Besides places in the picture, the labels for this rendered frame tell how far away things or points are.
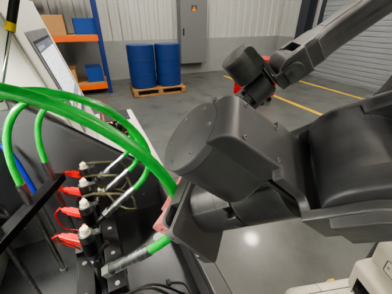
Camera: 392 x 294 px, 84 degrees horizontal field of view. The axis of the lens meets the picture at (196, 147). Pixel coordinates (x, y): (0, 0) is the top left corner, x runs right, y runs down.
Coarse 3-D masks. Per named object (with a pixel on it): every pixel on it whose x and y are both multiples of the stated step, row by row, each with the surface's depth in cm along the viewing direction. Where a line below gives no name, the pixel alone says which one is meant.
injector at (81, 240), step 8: (80, 240) 42; (88, 240) 42; (96, 240) 45; (104, 240) 46; (88, 248) 43; (96, 248) 44; (104, 248) 46; (88, 256) 44; (96, 256) 45; (96, 264) 46; (96, 272) 48; (104, 280) 50; (104, 288) 51
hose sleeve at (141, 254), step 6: (144, 246) 33; (132, 252) 34; (138, 252) 33; (144, 252) 32; (120, 258) 34; (126, 258) 34; (132, 258) 33; (138, 258) 33; (144, 258) 33; (114, 264) 34; (120, 264) 34; (126, 264) 33; (132, 264) 33; (114, 270) 34; (120, 270) 34
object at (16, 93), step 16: (0, 96) 20; (16, 96) 20; (32, 96) 20; (48, 96) 21; (64, 112) 21; (80, 112) 22; (96, 128) 22; (112, 128) 23; (128, 144) 23; (144, 160) 24; (160, 176) 25; (160, 240) 32
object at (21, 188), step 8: (16, 104) 41; (24, 104) 42; (104, 104) 48; (16, 112) 42; (8, 120) 42; (8, 128) 42; (8, 136) 43; (8, 144) 44; (8, 152) 44; (8, 160) 45; (136, 160) 58; (16, 168) 47; (128, 168) 58; (16, 176) 47; (120, 176) 58; (16, 184) 48; (24, 184) 49; (112, 184) 58; (24, 192) 49; (24, 200) 50; (32, 200) 51
